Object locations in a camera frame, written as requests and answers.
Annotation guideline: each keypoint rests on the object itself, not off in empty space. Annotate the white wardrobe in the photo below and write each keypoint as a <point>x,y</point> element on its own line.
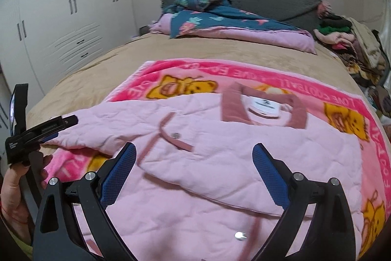
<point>67,13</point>

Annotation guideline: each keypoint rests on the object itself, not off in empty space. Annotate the pink quilted jacket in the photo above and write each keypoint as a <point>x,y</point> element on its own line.
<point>213,163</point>

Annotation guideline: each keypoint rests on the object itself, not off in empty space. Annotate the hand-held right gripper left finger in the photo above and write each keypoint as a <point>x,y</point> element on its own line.
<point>120,170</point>

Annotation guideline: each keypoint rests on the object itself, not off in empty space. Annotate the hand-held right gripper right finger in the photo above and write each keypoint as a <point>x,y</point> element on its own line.
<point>270,175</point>

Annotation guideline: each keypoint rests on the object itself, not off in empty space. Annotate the pink bear printed blanket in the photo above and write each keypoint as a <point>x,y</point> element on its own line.
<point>345,114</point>

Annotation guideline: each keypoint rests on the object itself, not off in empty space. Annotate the person's left hand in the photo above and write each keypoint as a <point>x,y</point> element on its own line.
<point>13,196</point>

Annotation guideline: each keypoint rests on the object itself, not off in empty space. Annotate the beige bed cover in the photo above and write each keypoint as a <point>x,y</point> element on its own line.
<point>116,59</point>

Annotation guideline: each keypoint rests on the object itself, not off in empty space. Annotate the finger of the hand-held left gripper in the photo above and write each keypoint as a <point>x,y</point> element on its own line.
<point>50,137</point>
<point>59,122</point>

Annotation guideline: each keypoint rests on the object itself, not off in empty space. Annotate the pile of folded clothes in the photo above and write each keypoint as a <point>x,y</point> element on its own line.
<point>357,44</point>

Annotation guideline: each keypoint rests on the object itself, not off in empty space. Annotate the blue floral pink quilt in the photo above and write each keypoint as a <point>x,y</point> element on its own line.
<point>232,22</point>

